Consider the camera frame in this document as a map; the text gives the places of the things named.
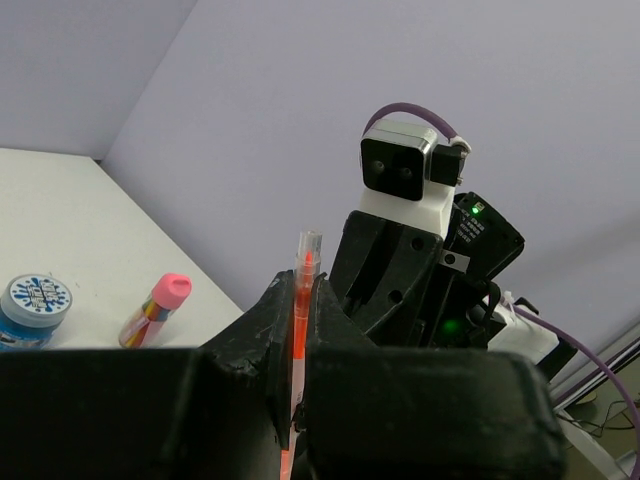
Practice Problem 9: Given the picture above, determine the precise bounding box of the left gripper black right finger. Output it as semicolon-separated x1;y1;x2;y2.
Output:
294;278;567;479

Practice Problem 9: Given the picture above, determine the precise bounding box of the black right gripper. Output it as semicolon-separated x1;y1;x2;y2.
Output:
329;192;525;349

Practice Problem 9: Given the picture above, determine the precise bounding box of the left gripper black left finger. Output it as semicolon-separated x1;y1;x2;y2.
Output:
1;271;293;479

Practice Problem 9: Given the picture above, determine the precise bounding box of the thin orange highlighter pen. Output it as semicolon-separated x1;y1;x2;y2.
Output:
279;230;322;480

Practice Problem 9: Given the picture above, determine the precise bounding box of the pink-capped glitter bottle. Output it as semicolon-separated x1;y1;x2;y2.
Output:
118;273;192;349

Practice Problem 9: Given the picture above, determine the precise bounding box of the blue paint jar right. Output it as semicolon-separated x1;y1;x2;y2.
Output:
1;274;73;351

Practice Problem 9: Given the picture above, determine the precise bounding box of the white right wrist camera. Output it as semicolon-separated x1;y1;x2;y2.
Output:
358;119;470;238

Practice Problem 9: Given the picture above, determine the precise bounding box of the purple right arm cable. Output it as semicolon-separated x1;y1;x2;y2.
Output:
363;102;640;421

